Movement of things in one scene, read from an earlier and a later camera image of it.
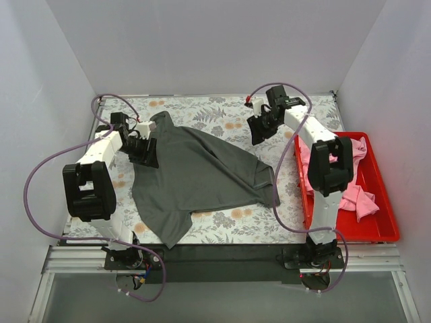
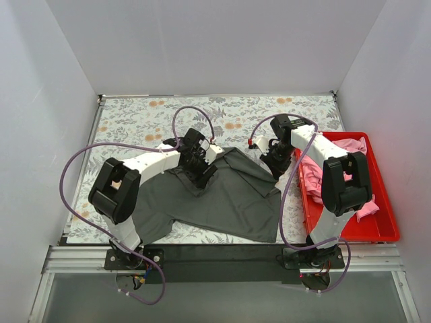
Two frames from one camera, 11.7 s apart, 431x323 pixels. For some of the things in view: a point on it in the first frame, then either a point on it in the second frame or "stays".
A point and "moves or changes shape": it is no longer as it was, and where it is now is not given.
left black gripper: (145, 153) -> (201, 170)
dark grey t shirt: (195, 172) moves or changes shape
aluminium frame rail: (71, 260) stays
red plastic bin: (380, 225) stays
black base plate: (223, 263) stays
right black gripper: (258, 127) -> (275, 161)
